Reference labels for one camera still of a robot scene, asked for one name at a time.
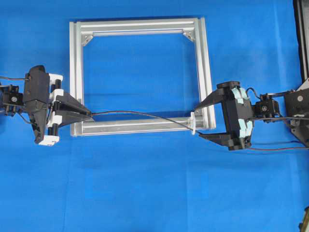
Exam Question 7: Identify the square aluminium extrusion frame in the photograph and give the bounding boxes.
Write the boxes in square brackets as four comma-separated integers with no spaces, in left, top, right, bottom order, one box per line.
[69,17,216,136]

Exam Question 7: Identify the black metal stand with bracket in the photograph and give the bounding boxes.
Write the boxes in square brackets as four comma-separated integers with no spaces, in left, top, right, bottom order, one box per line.
[293,0,309,90]

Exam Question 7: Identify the yellowish object at bottom right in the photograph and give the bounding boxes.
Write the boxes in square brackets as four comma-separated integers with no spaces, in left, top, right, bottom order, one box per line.
[298,206,309,232]

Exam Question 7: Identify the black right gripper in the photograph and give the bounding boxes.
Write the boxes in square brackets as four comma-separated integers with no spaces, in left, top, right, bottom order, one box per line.
[195,81,254,150]

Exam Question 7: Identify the white zip tie loop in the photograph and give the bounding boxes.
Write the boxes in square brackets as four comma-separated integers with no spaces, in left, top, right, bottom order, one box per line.
[188,112,196,135]

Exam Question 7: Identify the red black right arm cables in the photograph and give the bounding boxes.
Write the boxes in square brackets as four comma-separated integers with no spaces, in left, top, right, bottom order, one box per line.
[246,115,309,152]

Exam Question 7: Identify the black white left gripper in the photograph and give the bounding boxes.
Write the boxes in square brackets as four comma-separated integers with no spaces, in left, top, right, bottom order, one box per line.
[43,73,93,146]

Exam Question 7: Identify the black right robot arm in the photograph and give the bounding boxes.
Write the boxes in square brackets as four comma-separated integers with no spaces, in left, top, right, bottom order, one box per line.
[196,81,309,151]

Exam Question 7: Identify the black wire with plug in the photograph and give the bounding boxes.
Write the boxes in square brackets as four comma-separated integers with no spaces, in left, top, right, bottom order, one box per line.
[88,110,205,135]

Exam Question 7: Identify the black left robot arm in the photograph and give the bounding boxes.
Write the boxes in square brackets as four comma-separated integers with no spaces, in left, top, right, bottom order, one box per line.
[0,72,92,146]

